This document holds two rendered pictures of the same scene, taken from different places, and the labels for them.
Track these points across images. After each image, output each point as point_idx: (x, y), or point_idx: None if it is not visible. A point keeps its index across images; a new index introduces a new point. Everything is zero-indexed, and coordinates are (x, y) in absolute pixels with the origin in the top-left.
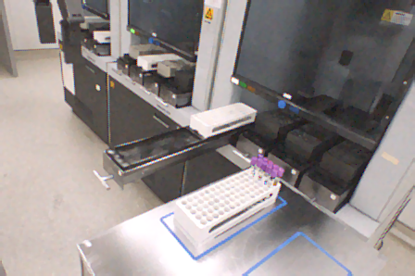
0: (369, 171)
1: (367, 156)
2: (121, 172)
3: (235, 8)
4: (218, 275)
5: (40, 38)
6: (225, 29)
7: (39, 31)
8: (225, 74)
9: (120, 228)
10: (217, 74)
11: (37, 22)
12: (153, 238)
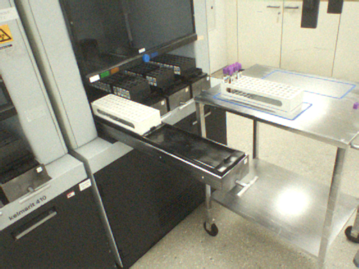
0: (197, 54)
1: (175, 56)
2: (247, 157)
3: (43, 6)
4: (315, 97)
5: (317, 22)
6: (41, 38)
7: (318, 14)
8: (71, 86)
9: (316, 131)
10: (59, 95)
11: (318, 6)
12: (311, 118)
